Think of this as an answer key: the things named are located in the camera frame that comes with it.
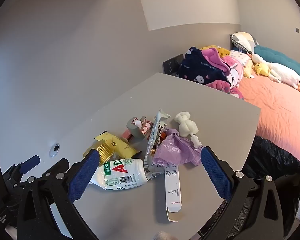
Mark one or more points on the yellow snack packet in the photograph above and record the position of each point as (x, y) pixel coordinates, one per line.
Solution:
(121, 147)

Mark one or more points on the silver snack wrapper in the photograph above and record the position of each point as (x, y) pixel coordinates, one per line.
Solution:
(152, 135)

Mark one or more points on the dark printed snack wrapper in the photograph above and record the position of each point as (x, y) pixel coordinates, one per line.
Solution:
(162, 131)

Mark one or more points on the pink cardboard box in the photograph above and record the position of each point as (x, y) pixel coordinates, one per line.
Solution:
(127, 134)

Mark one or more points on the checked pillow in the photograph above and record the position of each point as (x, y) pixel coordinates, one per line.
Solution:
(242, 41)

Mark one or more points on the white patterned pillow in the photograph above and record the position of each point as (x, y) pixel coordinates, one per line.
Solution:
(240, 56)

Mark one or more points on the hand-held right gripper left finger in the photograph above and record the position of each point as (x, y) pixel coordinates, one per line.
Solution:
(84, 177)

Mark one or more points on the crushed white plastic bottle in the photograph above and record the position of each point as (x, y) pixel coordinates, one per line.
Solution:
(125, 177)

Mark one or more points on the yellow cloth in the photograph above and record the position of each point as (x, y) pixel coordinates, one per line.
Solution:
(223, 52)

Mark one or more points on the small white plastic cap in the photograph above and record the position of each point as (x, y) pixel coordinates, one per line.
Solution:
(138, 123)

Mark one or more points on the small white pump head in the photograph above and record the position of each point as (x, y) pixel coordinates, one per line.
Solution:
(196, 141)

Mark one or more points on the red patterned wrapper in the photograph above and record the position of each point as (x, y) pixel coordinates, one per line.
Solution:
(147, 127)

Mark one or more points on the yellow duck plush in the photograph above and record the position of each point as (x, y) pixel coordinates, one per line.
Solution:
(262, 69)

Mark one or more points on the long white cardboard box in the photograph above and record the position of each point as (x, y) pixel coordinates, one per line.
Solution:
(172, 187)

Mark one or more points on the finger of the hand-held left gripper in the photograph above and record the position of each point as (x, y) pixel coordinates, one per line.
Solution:
(56, 166)
(29, 162)

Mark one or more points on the pink fleece blanket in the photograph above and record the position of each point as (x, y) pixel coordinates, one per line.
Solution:
(215, 60)

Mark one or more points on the small black box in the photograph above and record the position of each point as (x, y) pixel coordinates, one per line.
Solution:
(171, 65)

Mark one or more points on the navy printed blanket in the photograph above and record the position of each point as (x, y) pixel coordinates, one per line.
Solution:
(192, 67)

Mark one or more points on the white goose plush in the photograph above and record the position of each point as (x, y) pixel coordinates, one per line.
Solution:
(282, 74)

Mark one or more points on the orange bed sheet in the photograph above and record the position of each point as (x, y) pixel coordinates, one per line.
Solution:
(277, 110)

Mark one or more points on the teal pillow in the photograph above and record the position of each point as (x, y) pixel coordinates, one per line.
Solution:
(282, 57)

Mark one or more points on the purple plastic bag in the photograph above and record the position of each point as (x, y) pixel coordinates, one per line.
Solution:
(175, 151)

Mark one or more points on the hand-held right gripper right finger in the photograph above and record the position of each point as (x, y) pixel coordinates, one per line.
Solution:
(216, 176)

